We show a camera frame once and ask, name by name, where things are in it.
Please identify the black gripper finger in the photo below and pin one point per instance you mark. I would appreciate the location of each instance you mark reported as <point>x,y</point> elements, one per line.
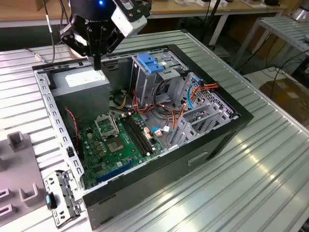
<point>91,41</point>
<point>102,41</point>

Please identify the metal disk bay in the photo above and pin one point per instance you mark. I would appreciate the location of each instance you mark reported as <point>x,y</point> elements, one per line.
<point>186,125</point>

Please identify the blue drive cage latch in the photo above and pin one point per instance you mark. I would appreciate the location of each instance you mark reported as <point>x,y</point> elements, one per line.
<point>148,64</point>

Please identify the grey power supply unit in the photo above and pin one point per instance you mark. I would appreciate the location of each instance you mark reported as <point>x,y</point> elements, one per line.
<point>82,99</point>

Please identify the metal drive cage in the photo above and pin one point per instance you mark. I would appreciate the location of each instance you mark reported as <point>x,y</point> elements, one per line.
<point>144,84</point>

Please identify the wooden desk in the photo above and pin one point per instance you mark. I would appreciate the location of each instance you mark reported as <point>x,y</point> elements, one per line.
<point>169,9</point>

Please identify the black RAM slot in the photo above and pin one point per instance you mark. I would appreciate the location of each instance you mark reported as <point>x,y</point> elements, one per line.
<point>144,135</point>
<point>133,135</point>
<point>136,135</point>
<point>140,135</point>

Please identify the CPU socket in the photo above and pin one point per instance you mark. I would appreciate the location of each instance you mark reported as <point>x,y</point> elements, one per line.
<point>115,145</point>

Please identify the small white box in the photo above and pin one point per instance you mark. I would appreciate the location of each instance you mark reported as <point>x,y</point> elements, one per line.
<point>205,3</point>

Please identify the green motherboard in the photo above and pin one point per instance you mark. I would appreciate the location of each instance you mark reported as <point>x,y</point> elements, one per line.
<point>96,154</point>

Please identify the blue expansion slot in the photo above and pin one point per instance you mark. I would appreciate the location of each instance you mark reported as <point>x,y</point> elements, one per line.
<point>115,172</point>

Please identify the grey parts rack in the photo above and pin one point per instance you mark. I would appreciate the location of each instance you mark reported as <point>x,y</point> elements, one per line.
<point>21,169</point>

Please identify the black open PC case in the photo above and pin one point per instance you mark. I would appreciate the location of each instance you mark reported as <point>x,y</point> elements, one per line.
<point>169,174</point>

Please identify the black clip with blue tab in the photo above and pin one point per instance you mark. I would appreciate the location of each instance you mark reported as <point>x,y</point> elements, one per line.
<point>51,201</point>

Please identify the metal slat table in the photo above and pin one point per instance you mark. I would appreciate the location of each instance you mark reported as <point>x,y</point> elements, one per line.
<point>282,26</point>

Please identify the flat brown cardboard box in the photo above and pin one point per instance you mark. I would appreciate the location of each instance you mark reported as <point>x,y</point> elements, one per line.
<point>285,96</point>

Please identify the black bracketed wrist camera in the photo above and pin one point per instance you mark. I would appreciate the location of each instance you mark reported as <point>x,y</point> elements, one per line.
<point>70,39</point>

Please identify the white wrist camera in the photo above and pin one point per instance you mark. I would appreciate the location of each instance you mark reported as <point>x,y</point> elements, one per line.
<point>129,21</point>

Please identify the metal card retention bracket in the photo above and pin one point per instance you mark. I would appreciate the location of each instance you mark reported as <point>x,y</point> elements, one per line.
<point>63,183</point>

